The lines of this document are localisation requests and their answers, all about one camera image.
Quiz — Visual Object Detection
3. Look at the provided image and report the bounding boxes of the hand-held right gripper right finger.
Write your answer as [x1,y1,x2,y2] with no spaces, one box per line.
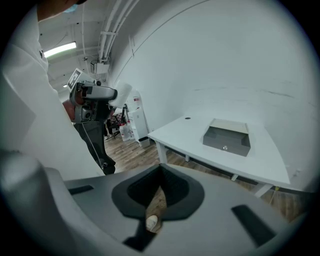
[149,163,292,256]

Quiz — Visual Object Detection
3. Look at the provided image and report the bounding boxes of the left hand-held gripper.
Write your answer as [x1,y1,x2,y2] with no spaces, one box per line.
[66,67,119,125]

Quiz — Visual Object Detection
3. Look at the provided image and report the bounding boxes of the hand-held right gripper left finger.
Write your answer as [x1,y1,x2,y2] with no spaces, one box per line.
[46,163,162,256]

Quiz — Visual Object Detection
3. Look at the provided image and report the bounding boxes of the beige box device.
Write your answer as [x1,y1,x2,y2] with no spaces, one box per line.
[202,118,252,158]

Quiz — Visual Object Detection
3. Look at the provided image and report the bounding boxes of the person's left forearm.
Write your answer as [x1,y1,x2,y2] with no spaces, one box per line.
[62,98,76,122]

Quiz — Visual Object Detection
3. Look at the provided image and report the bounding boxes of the white electrical box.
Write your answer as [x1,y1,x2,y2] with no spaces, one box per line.
[92,61,111,75]

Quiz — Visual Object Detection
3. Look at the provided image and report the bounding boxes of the person's left hand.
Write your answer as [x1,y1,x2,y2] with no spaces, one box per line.
[74,89,86,106]

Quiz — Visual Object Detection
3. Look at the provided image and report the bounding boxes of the clear water jug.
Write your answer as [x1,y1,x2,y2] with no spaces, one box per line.
[118,123,136,142]

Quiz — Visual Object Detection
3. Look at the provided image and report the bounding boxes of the ceiling strip light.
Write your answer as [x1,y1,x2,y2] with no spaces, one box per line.
[42,41,77,59]

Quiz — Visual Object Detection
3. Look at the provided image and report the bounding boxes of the person in white coat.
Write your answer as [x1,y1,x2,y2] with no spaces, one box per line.
[0,4,106,181]

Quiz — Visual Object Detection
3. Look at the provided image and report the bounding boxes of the white ceiling pipes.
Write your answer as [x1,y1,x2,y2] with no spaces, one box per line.
[98,0,141,62]

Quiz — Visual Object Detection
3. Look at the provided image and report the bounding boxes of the blue face mask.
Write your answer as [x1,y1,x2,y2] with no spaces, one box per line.
[63,2,79,14]

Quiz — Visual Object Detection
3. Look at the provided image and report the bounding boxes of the white desk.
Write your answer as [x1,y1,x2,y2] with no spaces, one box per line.
[146,107,292,198]

